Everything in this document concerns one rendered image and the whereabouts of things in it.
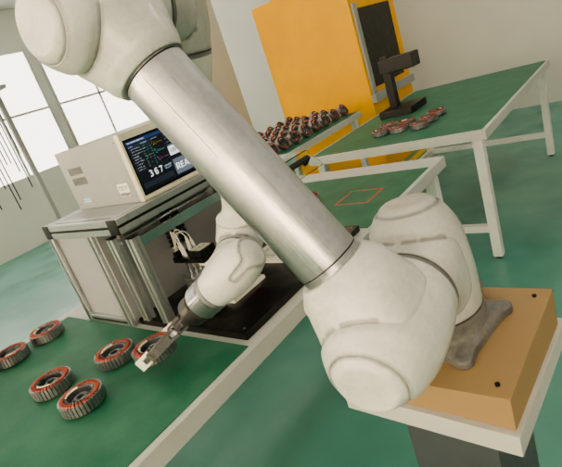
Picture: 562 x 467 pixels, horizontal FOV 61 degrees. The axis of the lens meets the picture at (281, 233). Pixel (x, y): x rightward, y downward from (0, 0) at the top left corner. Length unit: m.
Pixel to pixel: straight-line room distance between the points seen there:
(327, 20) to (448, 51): 2.03
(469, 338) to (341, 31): 4.29
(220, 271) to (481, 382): 0.54
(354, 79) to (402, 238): 4.25
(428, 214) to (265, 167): 0.29
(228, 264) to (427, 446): 0.54
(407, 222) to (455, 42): 5.79
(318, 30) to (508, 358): 4.48
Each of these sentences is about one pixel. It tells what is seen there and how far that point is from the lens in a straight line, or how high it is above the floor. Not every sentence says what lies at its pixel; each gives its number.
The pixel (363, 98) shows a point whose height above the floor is 0.79.
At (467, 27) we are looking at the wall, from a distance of 6.47.
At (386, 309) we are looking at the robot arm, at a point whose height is 1.03.
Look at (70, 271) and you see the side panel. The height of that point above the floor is 0.94.
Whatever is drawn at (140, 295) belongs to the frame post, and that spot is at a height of 0.86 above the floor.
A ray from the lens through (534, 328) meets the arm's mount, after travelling 0.94.
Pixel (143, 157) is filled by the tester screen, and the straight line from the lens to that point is 1.48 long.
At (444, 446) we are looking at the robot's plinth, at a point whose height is 0.60.
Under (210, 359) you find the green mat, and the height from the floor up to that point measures 0.75.
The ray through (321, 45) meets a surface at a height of 1.38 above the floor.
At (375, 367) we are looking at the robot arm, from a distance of 0.63.
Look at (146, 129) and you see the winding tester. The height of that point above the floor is 1.31.
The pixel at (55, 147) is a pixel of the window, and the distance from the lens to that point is 8.39.
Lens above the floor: 1.36
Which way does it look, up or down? 19 degrees down
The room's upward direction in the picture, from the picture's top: 19 degrees counter-clockwise
